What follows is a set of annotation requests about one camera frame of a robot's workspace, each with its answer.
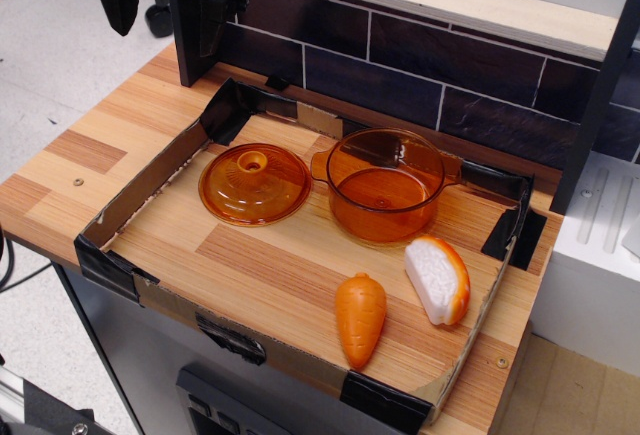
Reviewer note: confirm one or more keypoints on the orange plastic toy carrot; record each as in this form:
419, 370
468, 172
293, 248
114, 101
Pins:
360, 307

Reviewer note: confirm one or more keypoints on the cardboard fence with black tape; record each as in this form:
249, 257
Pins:
196, 318

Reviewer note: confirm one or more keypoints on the transparent orange pot lid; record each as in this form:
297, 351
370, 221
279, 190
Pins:
255, 184

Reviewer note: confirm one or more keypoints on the transparent orange plastic pot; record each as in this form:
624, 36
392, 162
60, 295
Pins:
384, 184

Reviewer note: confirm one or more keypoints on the black caster wheel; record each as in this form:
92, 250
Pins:
159, 20

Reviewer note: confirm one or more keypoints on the white and orange toy bread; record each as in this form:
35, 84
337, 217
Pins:
440, 278

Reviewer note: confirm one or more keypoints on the light wooden shelf board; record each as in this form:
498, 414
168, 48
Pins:
535, 22

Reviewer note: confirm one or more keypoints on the white sink drainboard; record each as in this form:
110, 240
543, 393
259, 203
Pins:
588, 301

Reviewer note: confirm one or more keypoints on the dark left shelf post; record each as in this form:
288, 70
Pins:
186, 26

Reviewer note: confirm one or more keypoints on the dark shelf post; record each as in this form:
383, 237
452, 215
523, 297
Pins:
596, 108
186, 26

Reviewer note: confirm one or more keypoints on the dark right shelf post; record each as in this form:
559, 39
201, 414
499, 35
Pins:
596, 108

